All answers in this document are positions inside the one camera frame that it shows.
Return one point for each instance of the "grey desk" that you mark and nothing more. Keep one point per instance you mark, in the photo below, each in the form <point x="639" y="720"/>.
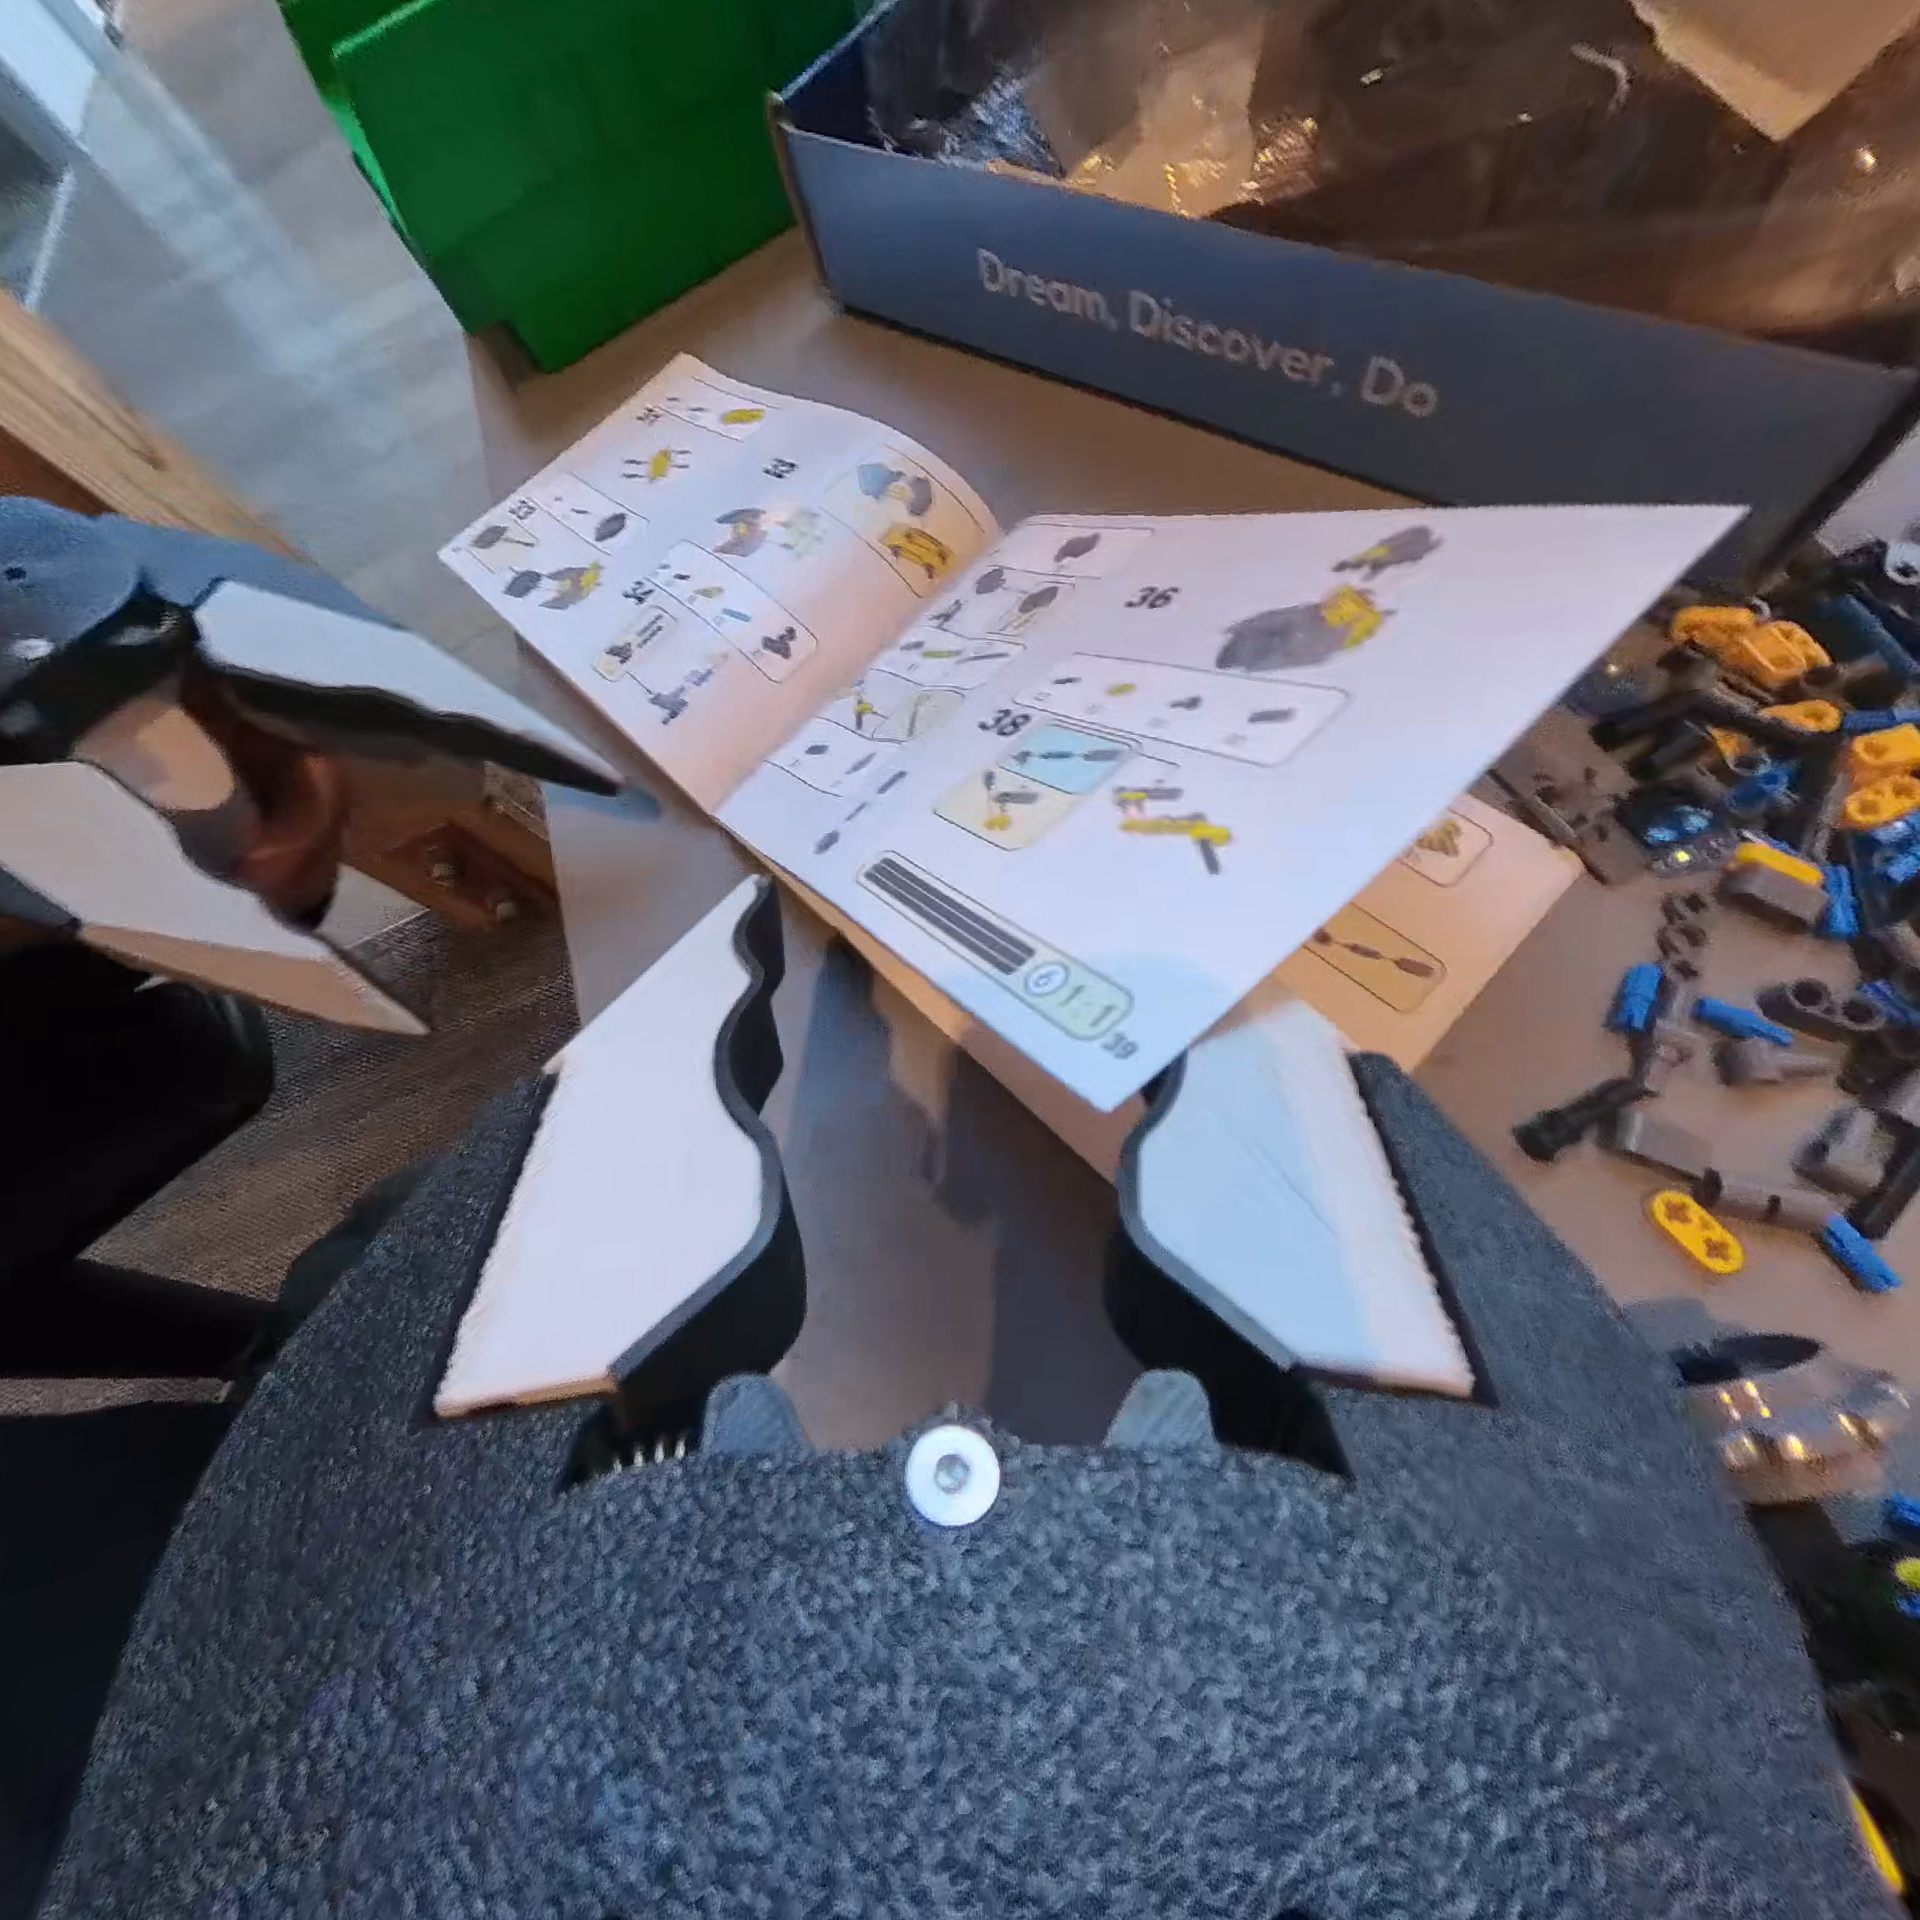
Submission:
<point x="1544" y="1199"/>

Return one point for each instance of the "instruction booklet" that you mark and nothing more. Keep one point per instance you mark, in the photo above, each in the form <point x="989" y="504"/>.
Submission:
<point x="1199" y="674"/>

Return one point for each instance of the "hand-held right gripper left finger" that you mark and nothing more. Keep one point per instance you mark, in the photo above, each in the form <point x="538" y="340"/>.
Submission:
<point x="629" y="1169"/>

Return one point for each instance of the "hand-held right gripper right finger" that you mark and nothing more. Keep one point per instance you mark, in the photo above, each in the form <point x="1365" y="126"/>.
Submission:
<point x="1304" y="1199"/>

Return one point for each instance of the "person's left forearm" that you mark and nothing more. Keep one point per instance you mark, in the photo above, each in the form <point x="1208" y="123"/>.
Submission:
<point x="120" y="1111"/>

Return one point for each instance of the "pile of dark grey bricks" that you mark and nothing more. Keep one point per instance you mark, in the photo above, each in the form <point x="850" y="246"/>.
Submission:
<point x="1768" y="841"/>

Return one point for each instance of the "dark blue cardboard box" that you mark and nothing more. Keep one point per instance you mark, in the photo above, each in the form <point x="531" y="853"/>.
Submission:
<point x="1199" y="300"/>

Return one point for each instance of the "person's left hand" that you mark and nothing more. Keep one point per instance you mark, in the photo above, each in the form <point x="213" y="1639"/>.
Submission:
<point x="255" y="795"/>

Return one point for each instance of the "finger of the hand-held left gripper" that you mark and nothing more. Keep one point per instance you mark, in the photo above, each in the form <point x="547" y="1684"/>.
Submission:
<point x="388" y="660"/>
<point x="179" y="915"/>

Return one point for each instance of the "clear plastic bag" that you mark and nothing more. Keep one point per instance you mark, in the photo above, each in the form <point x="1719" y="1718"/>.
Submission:
<point x="1426" y="119"/>

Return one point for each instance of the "green plastic bin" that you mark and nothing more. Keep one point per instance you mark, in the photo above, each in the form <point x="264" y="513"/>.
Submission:
<point x="599" y="178"/>

